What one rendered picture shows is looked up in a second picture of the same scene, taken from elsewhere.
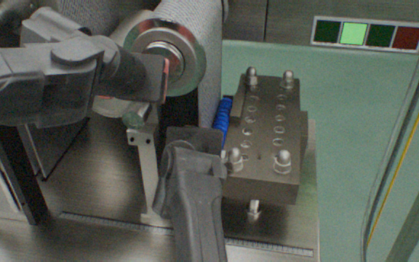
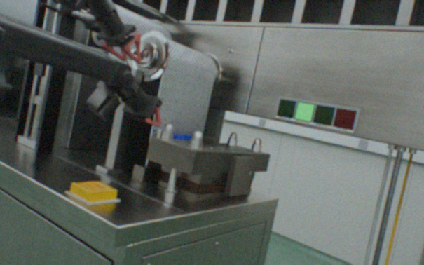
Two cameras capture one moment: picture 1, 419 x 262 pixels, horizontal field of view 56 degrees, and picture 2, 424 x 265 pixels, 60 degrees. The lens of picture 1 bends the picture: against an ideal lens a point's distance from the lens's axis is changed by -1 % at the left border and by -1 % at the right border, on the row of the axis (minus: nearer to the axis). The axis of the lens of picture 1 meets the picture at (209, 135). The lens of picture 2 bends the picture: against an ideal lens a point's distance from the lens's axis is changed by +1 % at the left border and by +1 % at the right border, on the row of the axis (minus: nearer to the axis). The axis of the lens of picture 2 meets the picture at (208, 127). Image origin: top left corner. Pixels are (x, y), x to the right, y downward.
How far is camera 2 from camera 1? 0.76 m
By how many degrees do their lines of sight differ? 43
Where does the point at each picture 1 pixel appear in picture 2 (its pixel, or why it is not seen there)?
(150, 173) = (115, 132)
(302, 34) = (270, 110)
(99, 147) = not seen: hidden behind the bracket
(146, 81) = (120, 32)
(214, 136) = (154, 99)
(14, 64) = not seen: outside the picture
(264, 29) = (247, 105)
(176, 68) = (151, 56)
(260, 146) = not seen: hidden behind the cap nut
